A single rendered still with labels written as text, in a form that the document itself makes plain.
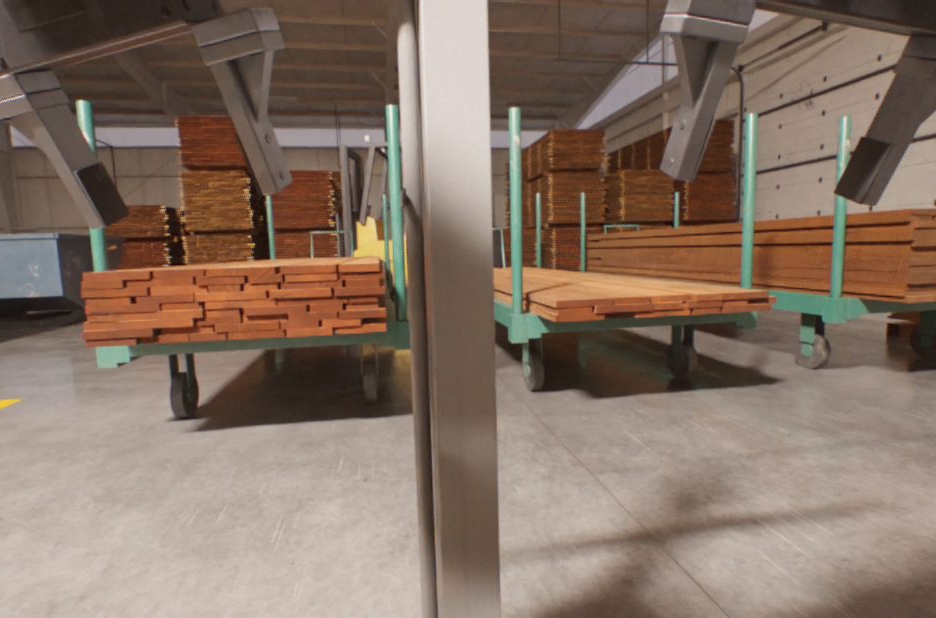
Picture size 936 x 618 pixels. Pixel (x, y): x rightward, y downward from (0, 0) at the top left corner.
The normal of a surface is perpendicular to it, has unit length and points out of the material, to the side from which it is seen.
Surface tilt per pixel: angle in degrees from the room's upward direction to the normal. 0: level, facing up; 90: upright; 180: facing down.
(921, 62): 83
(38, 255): 90
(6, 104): 113
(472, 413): 90
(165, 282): 90
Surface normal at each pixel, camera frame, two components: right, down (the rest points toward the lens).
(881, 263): -0.98, 0.05
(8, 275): 0.17, 0.11
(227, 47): -0.08, 0.50
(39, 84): 0.98, -0.14
